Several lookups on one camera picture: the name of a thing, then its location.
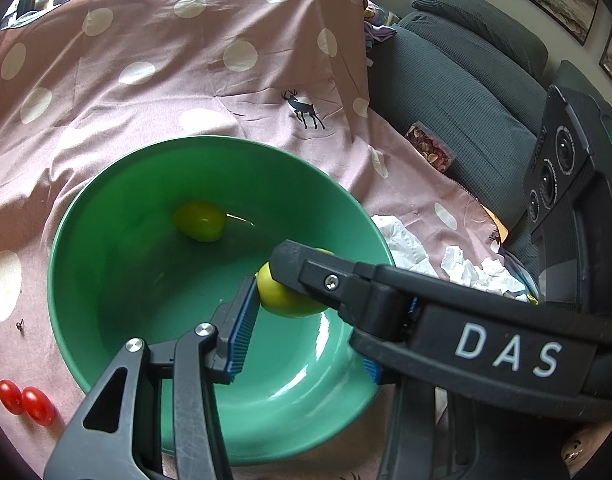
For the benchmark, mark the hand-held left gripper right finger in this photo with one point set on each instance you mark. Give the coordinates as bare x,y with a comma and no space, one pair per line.
373,372

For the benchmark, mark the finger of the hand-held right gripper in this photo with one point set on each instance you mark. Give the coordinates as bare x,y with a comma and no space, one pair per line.
331,282

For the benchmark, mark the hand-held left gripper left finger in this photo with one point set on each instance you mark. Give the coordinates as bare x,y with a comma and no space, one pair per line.
241,330

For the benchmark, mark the green jujube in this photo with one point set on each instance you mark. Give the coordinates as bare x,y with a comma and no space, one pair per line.
281,299
198,220

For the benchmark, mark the green plastic bowl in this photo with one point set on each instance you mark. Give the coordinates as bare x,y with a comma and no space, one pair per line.
161,285

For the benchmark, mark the red cherry tomato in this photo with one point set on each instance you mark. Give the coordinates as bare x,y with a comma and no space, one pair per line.
37,406
11,396

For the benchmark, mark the crumpled white tissue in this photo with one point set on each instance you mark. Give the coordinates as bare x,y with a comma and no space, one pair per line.
401,242
501,275
458,262

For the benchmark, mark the beige printed cloth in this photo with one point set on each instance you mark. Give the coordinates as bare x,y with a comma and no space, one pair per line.
578,452

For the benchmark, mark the clear dried-fruit snack packet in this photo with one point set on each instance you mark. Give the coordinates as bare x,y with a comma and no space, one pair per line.
428,147

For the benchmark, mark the small dark fruit stem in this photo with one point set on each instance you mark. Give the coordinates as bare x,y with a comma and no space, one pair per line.
20,325

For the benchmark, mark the grey sofa cushions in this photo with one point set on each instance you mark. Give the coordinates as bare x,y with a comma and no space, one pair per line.
461,85

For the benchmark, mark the pink polka-dot deer bedsheet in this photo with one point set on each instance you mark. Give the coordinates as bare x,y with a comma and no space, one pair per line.
161,100

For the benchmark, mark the pile of colourful cloths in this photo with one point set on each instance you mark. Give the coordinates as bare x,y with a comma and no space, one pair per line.
373,25

